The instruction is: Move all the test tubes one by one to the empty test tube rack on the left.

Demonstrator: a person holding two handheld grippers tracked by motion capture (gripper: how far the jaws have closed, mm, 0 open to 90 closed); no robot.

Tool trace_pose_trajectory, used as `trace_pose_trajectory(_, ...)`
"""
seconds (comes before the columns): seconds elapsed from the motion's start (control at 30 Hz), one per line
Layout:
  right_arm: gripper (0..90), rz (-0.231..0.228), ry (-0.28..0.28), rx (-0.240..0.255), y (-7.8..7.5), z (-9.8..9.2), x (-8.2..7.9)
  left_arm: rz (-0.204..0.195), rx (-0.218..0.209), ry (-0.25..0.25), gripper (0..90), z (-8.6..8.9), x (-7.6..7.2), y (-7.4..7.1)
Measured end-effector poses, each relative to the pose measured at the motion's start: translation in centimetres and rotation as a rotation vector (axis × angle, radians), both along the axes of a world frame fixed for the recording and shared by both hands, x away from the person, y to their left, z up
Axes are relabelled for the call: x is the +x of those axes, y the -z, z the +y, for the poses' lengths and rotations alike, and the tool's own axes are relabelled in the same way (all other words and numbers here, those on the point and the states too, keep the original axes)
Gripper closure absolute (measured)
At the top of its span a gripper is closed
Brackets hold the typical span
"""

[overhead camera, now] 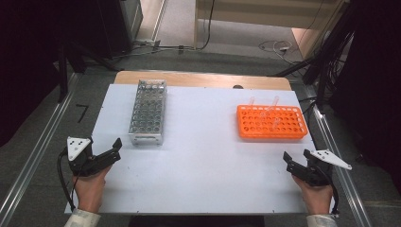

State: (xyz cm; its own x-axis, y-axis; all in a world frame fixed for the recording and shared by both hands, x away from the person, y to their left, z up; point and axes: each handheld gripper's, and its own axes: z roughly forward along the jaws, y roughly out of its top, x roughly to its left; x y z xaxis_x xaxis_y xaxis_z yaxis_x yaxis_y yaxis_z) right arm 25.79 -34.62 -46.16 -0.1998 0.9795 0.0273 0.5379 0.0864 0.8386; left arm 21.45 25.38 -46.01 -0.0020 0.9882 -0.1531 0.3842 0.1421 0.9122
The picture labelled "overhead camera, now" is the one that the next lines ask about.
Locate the black cabinet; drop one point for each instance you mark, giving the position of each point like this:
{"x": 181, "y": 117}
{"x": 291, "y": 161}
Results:
{"x": 119, "y": 25}

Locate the grey power strip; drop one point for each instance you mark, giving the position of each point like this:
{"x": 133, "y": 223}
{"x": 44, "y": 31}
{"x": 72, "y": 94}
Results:
{"x": 148, "y": 43}

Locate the orange test tube rack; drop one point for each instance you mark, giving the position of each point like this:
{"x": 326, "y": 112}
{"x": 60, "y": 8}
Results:
{"x": 271, "y": 126}

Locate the person's right hand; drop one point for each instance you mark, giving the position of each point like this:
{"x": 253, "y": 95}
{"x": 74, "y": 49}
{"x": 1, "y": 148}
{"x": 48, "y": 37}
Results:
{"x": 315, "y": 198}

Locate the metal test tube rack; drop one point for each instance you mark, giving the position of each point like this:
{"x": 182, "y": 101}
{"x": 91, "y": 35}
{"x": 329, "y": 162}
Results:
{"x": 148, "y": 110}

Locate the person's left hand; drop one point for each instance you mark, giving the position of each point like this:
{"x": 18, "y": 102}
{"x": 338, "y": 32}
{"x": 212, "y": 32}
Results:
{"x": 90, "y": 190}

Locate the clear test tube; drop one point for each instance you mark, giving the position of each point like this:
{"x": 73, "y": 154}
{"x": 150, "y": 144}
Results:
{"x": 276, "y": 101}
{"x": 277, "y": 122}
{"x": 252, "y": 100}

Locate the dark curtain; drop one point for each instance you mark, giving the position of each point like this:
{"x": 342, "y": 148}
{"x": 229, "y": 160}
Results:
{"x": 375, "y": 78}
{"x": 28, "y": 63}

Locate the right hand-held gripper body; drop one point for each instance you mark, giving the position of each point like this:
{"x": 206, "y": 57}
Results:
{"x": 315, "y": 176}

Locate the black metal stand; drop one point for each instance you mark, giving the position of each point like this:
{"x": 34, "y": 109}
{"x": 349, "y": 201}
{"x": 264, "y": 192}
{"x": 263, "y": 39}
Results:
{"x": 64, "y": 72}
{"x": 324, "y": 56}

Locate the light wooden furniture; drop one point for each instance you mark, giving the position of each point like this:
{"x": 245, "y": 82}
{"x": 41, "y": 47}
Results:
{"x": 268, "y": 14}

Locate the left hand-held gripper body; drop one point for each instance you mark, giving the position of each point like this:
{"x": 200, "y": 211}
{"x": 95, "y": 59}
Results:
{"x": 82, "y": 160}

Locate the aluminium floor rail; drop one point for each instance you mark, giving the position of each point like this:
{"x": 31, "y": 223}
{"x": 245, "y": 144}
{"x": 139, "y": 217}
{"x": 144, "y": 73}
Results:
{"x": 340, "y": 176}
{"x": 41, "y": 148}

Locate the white board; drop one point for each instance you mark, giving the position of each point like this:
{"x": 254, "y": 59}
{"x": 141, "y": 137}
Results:
{"x": 201, "y": 170}

